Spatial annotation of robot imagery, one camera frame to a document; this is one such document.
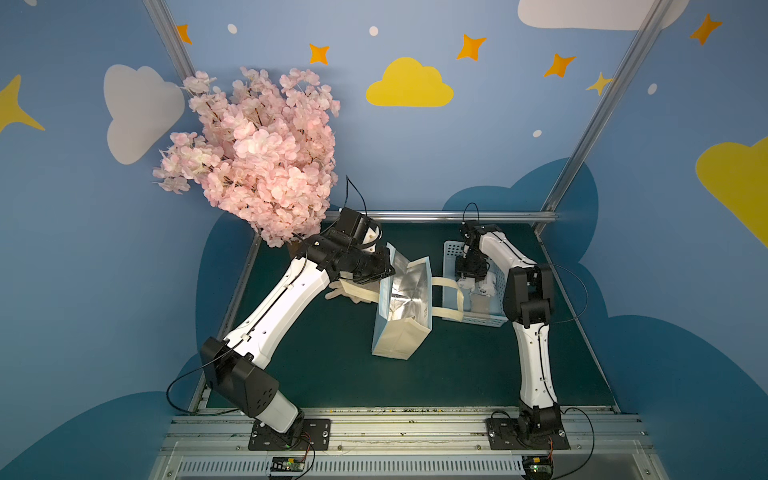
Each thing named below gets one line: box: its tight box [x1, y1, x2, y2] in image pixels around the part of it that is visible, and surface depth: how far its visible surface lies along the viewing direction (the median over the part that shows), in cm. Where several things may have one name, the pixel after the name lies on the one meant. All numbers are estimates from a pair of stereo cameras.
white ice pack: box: [471, 272, 496, 313], surface depth 100 cm
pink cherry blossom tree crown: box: [154, 67, 340, 249], surface depth 64 cm
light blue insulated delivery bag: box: [339, 242, 465, 360], surface depth 76 cm
